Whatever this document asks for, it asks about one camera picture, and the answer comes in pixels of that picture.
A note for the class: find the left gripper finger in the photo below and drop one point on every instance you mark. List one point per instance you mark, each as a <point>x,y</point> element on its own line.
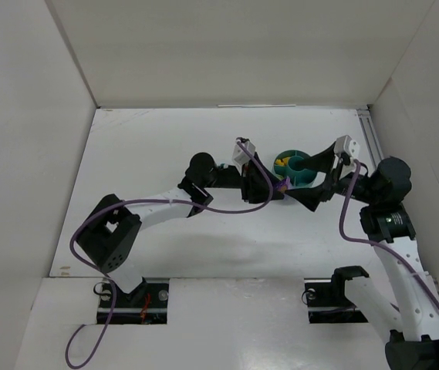
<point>256,191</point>
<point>260,177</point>

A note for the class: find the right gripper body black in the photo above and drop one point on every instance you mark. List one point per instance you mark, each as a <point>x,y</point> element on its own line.
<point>331,182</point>

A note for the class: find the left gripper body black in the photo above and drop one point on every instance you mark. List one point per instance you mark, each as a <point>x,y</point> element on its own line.
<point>251,183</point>

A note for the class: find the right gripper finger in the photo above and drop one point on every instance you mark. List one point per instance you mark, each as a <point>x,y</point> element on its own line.
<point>323,162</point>
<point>312,197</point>

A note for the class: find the purple lego figure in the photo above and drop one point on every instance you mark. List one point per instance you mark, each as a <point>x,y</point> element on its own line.
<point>283,185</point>

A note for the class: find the yellow lego brick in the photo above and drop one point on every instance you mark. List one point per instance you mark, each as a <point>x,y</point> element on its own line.
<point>282,162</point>

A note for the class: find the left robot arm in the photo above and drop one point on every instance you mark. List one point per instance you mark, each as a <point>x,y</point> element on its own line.
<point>108,234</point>

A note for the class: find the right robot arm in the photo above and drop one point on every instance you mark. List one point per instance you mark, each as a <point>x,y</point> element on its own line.
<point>409,328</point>

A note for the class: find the teal round divided container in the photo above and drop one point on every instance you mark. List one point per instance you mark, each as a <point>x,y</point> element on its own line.
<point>299,178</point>

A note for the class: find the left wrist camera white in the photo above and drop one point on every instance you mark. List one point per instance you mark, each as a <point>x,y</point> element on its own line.
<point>243,151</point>

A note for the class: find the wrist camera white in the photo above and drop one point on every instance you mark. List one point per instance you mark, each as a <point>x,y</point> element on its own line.
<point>243,151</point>
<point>346,144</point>

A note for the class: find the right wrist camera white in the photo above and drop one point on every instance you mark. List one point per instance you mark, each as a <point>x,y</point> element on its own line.
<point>346,144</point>

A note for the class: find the aluminium rail right edge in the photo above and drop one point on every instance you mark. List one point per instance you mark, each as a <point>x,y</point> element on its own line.
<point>370,135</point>

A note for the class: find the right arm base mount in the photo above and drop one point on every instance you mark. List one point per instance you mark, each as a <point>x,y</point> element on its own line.
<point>326,301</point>

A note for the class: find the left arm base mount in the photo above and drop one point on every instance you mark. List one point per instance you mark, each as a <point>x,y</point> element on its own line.
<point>146,305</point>

